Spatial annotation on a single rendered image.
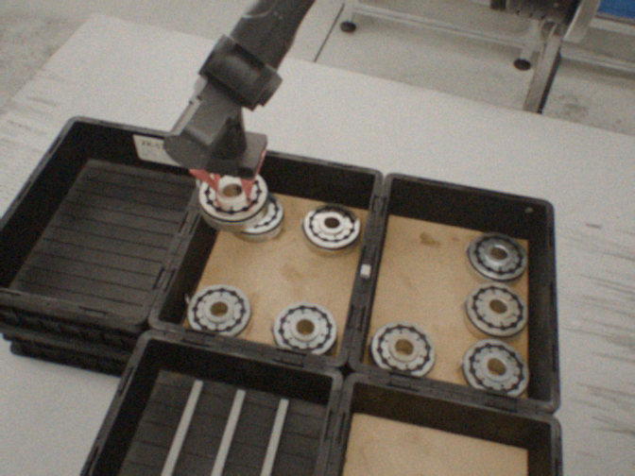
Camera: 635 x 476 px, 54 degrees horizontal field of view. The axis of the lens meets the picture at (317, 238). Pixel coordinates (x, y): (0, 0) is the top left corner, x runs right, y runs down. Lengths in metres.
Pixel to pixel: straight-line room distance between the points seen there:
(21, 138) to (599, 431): 1.36
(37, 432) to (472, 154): 1.08
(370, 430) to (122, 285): 0.48
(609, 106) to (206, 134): 2.48
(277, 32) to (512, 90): 2.31
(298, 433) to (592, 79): 2.49
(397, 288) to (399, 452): 0.29
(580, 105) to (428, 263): 1.94
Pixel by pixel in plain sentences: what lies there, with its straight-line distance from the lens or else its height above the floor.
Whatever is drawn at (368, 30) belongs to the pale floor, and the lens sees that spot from 3.14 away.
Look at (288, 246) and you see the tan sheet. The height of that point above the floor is 0.83.
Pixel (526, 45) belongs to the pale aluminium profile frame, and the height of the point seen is 0.12.
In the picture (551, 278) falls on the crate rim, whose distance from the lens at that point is 1.06.
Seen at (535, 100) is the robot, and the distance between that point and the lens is 1.84.
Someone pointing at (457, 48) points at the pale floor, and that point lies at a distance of 3.12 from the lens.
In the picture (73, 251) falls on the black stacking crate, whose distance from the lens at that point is 1.19.
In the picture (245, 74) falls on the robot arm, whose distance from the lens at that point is 0.73.
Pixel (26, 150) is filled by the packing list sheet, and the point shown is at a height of 0.70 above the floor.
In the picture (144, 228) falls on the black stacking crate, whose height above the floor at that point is 0.83.
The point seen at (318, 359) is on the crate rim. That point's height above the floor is 0.93.
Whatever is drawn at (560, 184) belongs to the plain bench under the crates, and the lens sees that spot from 1.55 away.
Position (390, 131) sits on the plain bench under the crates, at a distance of 1.55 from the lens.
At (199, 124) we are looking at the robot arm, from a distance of 0.73.
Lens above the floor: 1.74
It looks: 52 degrees down
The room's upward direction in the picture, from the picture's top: 4 degrees clockwise
